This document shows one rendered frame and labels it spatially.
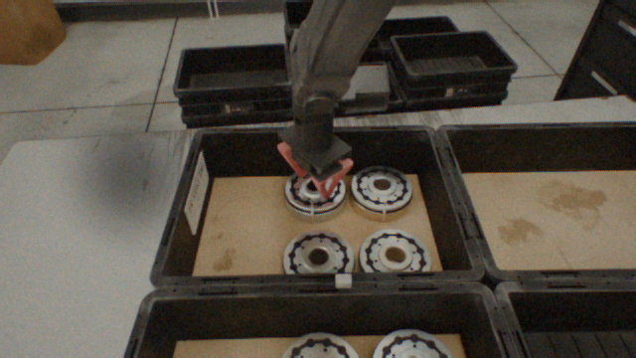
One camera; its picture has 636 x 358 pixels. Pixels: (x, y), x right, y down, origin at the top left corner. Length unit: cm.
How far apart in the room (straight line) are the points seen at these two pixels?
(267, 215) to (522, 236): 41
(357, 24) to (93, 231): 72
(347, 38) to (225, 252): 40
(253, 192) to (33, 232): 47
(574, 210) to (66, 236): 93
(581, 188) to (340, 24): 60
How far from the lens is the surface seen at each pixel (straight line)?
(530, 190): 82
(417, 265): 61
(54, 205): 105
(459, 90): 164
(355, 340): 58
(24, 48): 323
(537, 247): 73
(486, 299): 53
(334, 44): 40
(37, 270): 94
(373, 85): 55
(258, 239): 67
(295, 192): 69
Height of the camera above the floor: 136
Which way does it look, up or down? 45 degrees down
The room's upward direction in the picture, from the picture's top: straight up
